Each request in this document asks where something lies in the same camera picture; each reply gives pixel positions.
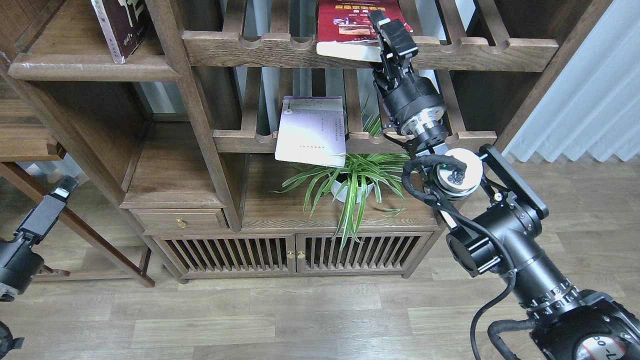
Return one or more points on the white pleated curtain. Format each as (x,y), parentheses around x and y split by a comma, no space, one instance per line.
(586,101)

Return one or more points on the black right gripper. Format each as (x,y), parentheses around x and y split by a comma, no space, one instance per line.
(414,106)

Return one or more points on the white purple book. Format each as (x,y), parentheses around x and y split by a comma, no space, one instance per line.
(312,131)

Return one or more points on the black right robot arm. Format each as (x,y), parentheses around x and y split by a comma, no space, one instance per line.
(494,218)

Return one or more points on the maroon book white characters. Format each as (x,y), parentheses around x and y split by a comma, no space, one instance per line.
(124,24)

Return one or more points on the brass drawer knob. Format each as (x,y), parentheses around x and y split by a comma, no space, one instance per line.
(181,224)

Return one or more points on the white plant pot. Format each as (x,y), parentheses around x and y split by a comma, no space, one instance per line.
(340,190)

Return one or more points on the red paperback book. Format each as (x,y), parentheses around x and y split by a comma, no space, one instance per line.
(344,29)

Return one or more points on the green spider plant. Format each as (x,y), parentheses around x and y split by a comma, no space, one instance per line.
(381,169)

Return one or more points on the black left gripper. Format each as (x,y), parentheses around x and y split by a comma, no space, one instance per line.
(18,263)

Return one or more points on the dark wooden bookshelf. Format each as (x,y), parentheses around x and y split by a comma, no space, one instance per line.
(173,132)

